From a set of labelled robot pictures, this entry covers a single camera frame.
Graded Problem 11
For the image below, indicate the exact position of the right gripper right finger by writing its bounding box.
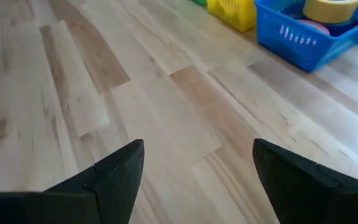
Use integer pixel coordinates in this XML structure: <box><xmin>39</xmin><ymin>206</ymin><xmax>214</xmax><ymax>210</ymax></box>
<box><xmin>252</xmin><ymin>138</ymin><xmax>358</xmax><ymax>224</ymax></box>

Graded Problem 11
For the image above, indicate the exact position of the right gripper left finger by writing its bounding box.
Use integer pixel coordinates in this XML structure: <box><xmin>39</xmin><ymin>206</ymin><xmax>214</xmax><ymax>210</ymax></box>
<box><xmin>44</xmin><ymin>139</ymin><xmax>145</xmax><ymax>224</ymax></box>

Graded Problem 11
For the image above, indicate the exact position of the pink tape roll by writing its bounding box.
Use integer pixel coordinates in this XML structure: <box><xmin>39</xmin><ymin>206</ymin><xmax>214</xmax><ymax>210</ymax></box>
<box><xmin>296</xmin><ymin>19</ymin><xmax>331</xmax><ymax>35</ymax></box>

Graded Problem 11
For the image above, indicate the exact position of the yellow tape roll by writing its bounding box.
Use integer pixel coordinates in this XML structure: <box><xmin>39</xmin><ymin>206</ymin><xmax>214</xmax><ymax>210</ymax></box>
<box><xmin>302</xmin><ymin>0</ymin><xmax>358</xmax><ymax>24</ymax></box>

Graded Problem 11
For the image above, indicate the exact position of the blue plastic basket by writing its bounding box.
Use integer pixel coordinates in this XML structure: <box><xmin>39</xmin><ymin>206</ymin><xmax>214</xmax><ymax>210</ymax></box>
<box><xmin>254</xmin><ymin>0</ymin><xmax>358</xmax><ymax>73</ymax></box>

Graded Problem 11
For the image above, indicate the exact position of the yellow plastic basket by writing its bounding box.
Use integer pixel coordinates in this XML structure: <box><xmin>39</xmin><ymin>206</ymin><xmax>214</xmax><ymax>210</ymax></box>
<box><xmin>206</xmin><ymin>0</ymin><xmax>257</xmax><ymax>32</ymax></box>

